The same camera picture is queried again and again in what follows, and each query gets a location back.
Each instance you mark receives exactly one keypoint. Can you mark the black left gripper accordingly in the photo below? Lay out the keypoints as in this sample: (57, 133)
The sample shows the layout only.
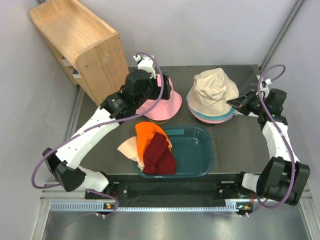
(167, 88)

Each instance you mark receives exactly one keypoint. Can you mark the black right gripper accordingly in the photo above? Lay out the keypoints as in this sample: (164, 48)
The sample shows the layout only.
(245, 100)

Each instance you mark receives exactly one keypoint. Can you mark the turquoise bucket hat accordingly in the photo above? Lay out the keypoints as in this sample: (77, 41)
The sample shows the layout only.
(219, 117)

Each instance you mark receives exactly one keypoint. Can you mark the lavender bucket hat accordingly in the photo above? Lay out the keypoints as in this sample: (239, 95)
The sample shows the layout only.
(231, 116)

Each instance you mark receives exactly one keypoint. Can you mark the beige bucket hat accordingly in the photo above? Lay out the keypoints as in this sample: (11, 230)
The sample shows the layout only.
(210, 92)

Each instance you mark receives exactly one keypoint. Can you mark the dark red bucket hat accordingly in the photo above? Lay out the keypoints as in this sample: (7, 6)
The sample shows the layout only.
(158, 158)

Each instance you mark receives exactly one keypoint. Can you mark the light pink bucket hat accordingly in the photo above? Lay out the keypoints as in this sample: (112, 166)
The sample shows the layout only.
(210, 122)

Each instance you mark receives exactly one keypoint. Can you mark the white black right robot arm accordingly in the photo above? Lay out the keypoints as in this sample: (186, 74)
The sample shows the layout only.
(284, 176)

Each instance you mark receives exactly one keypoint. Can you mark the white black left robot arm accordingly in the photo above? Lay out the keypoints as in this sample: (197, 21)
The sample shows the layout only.
(64, 162)

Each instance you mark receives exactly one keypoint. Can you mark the orange bucket hat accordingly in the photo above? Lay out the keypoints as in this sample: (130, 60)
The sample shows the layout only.
(145, 131)

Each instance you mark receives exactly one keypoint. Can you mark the teal plastic basin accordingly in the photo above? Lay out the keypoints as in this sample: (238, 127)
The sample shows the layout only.
(192, 150)

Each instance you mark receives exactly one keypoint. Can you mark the peach bucket hat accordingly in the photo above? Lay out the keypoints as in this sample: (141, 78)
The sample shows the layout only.
(130, 150)

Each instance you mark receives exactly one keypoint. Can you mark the wooden shelf unit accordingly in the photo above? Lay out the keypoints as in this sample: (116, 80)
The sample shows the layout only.
(89, 44)

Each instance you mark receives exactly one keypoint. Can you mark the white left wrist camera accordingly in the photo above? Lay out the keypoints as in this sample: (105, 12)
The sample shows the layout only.
(145, 63)

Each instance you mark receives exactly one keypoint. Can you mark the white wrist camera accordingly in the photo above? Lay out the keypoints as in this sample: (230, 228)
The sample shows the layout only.
(264, 87)
(145, 63)

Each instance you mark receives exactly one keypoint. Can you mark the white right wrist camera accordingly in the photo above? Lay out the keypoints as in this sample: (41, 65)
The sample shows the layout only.
(264, 87)

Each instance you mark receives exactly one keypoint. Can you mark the gold wire hat stand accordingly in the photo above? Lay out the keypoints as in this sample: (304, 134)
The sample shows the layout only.
(158, 122)

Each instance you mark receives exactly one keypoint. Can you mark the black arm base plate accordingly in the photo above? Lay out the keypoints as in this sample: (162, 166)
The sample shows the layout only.
(211, 189)

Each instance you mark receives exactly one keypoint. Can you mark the aluminium frame rail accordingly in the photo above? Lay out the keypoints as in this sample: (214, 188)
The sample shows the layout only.
(71, 216)

